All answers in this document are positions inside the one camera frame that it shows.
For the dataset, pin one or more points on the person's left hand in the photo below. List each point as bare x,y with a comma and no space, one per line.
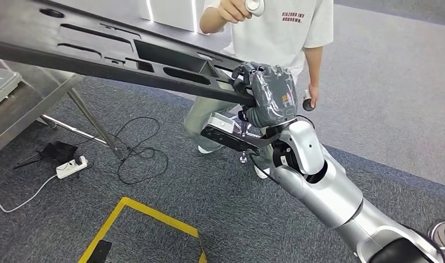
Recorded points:
314,96

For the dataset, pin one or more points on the person's right hand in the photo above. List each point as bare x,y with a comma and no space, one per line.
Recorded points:
231,11

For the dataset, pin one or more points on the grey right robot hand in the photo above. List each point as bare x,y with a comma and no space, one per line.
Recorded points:
273,94

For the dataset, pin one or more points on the long black plastic part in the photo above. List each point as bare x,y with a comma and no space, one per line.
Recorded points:
99,58

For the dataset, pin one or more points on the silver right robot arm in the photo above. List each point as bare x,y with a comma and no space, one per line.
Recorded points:
327,196

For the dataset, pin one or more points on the person's right forearm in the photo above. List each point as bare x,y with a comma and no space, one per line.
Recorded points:
209,20

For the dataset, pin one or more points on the person's left forearm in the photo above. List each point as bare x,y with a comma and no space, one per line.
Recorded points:
313,65

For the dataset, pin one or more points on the stainless steel workbench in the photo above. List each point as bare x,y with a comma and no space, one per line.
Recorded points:
23,109

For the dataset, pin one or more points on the black handheld controller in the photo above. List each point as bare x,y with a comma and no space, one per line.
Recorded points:
307,105

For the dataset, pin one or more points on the white handheld controller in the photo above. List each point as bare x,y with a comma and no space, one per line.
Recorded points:
255,6

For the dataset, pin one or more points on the person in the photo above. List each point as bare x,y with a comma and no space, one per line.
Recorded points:
273,36

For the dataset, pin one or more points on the chrome stool base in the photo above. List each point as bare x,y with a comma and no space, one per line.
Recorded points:
243,158

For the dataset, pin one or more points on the yellow floor tape square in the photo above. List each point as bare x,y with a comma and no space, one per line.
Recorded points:
150,212

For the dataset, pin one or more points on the white power strip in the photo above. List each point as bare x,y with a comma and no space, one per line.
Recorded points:
70,167

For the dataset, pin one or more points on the black flat box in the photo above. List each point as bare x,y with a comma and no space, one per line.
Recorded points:
59,150

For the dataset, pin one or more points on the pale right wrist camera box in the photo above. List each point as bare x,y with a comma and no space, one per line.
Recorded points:
220,123

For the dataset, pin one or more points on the black right wrist camera bracket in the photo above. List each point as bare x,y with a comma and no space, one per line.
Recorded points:
226,139

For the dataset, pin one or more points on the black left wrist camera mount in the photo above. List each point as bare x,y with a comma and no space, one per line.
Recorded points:
99,252

